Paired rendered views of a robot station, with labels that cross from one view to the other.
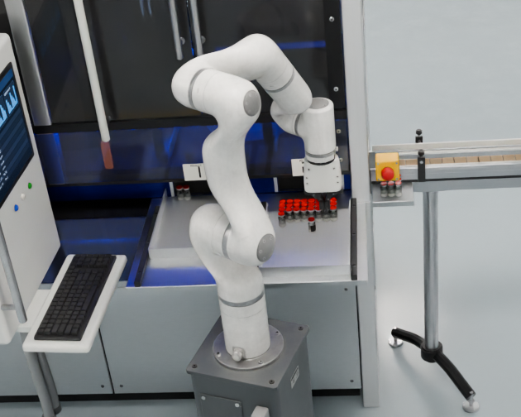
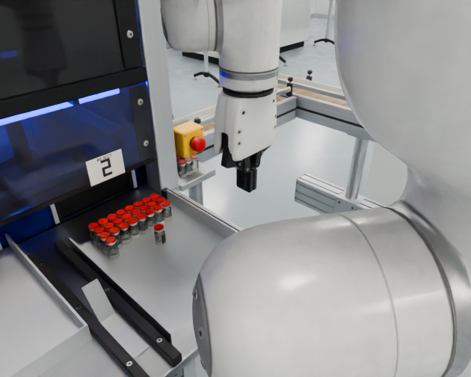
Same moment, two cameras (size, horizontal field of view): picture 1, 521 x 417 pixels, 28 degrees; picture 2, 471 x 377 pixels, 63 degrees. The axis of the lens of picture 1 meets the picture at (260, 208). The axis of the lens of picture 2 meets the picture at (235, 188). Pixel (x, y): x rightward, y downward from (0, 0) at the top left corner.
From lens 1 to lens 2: 244 cm
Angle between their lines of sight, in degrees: 45
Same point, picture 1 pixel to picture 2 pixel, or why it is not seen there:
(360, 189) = (169, 176)
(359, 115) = (161, 72)
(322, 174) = (261, 116)
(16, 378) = not seen: outside the picture
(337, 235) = (195, 232)
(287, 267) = not seen: hidden behind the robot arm
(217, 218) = (372, 267)
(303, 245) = (172, 265)
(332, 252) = not seen: hidden behind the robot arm
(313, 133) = (266, 20)
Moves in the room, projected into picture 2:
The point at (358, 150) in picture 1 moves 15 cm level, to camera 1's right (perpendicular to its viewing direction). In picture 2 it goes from (164, 125) to (203, 106)
